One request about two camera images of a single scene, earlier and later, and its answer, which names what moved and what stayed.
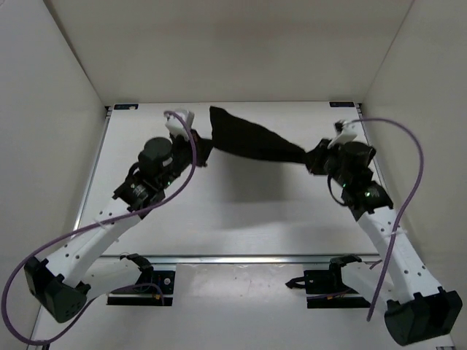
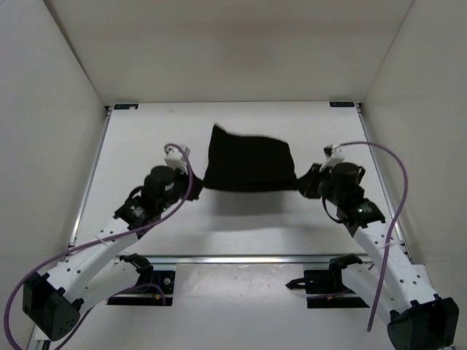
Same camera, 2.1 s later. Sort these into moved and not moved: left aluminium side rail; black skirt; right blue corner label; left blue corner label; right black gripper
Moved: right black gripper; black skirt
Not moved: right blue corner label; left aluminium side rail; left blue corner label
